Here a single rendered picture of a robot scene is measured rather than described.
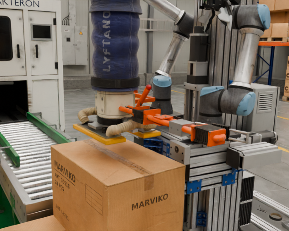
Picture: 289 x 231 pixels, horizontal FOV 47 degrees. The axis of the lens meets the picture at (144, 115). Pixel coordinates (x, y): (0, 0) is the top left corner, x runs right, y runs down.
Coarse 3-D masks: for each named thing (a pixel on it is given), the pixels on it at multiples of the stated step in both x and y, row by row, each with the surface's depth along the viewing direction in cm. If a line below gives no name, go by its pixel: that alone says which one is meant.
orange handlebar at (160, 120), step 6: (138, 96) 184; (150, 96) 176; (144, 102) 170; (120, 108) 146; (126, 108) 144; (132, 108) 146; (132, 114) 139; (156, 114) 133; (150, 120) 129; (156, 120) 126; (162, 120) 123; (168, 120) 126; (168, 126) 121; (186, 126) 114; (186, 132) 113; (216, 138) 103; (222, 138) 103
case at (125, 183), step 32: (64, 160) 158; (96, 160) 151; (128, 160) 152; (160, 160) 153; (64, 192) 163; (96, 192) 133; (128, 192) 131; (160, 192) 141; (64, 224) 167; (96, 224) 136; (128, 224) 134; (160, 224) 145
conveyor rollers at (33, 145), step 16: (0, 128) 357; (16, 128) 358; (32, 128) 359; (0, 144) 301; (16, 144) 306; (32, 144) 306; (48, 144) 305; (32, 160) 263; (48, 160) 262; (32, 176) 237; (48, 176) 234; (32, 192) 211; (48, 192) 208
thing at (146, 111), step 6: (138, 108) 137; (144, 108) 139; (150, 108) 140; (156, 108) 137; (138, 114) 132; (144, 114) 130; (150, 114) 132; (132, 120) 136; (138, 120) 132; (144, 120) 131
